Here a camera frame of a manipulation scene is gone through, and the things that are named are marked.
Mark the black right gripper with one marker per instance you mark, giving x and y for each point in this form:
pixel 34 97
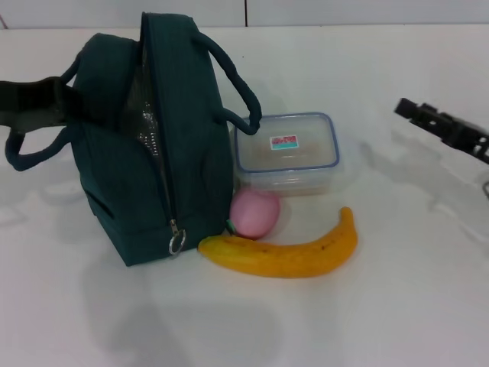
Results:
pixel 471 141

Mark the pink toy peach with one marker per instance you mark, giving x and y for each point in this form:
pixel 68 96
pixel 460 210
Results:
pixel 256 214

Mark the dark teal fabric lunch bag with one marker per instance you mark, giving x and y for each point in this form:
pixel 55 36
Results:
pixel 191 153

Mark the yellow banana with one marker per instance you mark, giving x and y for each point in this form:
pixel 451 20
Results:
pixel 282 260

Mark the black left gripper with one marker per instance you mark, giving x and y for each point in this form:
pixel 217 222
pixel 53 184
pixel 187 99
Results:
pixel 30 103

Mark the clear plastic food container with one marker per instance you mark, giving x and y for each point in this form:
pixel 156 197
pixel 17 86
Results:
pixel 290 153

